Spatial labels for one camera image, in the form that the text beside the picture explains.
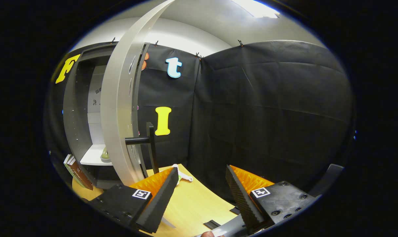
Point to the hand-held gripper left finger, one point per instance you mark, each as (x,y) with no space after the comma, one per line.
(161,200)

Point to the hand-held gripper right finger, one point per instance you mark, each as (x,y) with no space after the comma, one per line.
(243,200)

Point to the pale green translucent cup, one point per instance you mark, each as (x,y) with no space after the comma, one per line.
(105,156)

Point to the black tape strip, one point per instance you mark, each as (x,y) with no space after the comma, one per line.
(212,224)
(235,210)

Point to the grey flat bar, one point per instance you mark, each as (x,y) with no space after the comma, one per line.
(230,227)

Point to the green and white plush toy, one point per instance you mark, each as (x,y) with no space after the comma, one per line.
(185,177)

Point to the black backdrop cloth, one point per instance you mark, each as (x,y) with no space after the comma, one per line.
(268,115)

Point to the green book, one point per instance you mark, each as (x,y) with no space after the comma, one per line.
(69,170)

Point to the grey cabinet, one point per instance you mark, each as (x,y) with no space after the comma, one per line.
(74,125)

